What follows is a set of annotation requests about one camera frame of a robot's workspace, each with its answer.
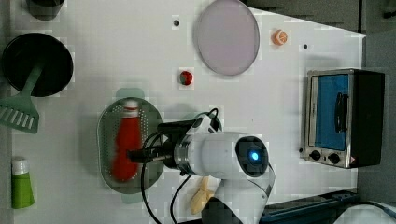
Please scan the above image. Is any dark grey cup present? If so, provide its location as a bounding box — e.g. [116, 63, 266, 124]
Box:
[26, 0, 65, 21]

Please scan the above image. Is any green oval strainer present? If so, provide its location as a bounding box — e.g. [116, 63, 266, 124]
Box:
[96, 88, 163, 204]

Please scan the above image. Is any green slotted spatula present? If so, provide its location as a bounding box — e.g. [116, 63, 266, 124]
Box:
[0, 63, 44, 134]

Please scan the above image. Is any red ketchup bottle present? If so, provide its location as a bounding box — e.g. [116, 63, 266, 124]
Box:
[112, 100, 142, 182]

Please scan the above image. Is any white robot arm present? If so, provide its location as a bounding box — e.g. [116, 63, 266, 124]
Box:
[127, 114, 276, 224]

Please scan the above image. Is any green cup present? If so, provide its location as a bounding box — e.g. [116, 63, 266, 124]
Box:
[193, 112, 222, 133]

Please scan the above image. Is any grey round plate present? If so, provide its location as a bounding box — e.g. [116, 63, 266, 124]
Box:
[195, 0, 260, 76]

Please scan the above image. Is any green squeeze tube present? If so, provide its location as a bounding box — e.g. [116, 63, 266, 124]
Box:
[11, 157, 35, 209]

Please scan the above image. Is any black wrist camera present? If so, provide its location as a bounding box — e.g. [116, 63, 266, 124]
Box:
[157, 119, 195, 139]

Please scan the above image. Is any orange slice toy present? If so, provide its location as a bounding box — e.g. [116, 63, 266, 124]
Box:
[272, 30, 288, 46]

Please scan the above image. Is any red toy strawberry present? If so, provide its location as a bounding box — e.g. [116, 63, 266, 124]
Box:
[179, 71, 193, 86]

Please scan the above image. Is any yellow toy banana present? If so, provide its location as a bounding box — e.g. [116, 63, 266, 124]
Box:
[190, 176, 214, 215]

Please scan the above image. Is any silver toaster oven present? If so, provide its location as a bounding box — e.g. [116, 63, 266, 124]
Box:
[303, 69, 385, 169]

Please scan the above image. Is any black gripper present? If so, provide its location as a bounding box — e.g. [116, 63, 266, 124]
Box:
[127, 138, 177, 169]

